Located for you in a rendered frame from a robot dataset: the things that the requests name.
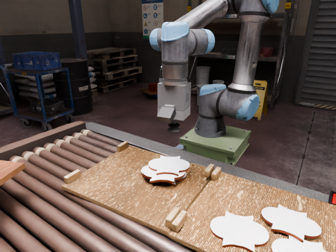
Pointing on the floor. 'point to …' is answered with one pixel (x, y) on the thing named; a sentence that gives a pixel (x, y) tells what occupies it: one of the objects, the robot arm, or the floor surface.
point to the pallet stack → (113, 67)
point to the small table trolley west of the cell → (27, 120)
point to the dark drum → (72, 64)
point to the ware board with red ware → (152, 90)
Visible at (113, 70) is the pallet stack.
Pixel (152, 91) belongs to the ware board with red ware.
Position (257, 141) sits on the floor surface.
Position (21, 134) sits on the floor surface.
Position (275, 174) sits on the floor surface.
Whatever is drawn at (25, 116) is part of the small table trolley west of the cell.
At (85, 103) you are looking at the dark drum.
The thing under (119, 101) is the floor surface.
